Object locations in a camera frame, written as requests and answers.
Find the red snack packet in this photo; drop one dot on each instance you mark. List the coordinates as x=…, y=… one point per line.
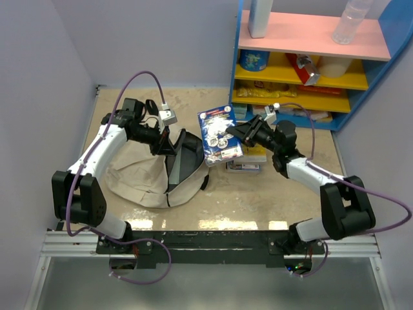
x=304, y=67

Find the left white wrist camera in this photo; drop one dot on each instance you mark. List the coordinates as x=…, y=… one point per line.
x=167, y=117

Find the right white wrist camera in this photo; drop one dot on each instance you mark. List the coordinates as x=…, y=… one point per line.
x=271, y=113

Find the yellow snack bag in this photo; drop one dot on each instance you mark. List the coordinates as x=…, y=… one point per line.
x=265, y=89

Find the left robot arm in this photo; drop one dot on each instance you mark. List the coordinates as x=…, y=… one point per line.
x=76, y=192

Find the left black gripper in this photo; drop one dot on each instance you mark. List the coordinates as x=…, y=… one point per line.
x=165, y=146

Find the yellow picture book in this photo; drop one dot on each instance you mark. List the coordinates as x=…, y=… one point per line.
x=256, y=154

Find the blue glossy comic book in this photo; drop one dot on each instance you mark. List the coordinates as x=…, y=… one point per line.
x=219, y=146

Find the white bottle on shelf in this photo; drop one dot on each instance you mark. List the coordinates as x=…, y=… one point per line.
x=258, y=17

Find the clear plastic bottle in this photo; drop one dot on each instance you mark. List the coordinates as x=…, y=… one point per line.
x=351, y=18

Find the colourful box under book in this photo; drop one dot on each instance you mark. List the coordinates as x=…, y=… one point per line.
x=234, y=167

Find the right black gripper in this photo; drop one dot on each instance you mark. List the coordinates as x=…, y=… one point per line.
x=248, y=129

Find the blue shelf unit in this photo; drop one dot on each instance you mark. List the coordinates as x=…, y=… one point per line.
x=376, y=46

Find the pastel sponges row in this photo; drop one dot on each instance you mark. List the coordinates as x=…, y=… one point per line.
x=244, y=110

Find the orange red packet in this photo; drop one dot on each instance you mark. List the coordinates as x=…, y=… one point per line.
x=320, y=90

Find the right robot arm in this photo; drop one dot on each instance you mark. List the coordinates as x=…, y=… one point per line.
x=345, y=207

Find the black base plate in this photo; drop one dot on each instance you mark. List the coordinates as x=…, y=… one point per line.
x=269, y=248

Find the white bowl cup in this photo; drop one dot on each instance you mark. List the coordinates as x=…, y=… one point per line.
x=333, y=67

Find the beige student backpack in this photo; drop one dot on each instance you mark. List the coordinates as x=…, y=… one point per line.
x=159, y=181

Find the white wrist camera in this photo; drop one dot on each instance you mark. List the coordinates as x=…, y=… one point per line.
x=167, y=117
x=271, y=113

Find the blue tin can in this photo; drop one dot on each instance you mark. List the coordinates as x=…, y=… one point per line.
x=253, y=60

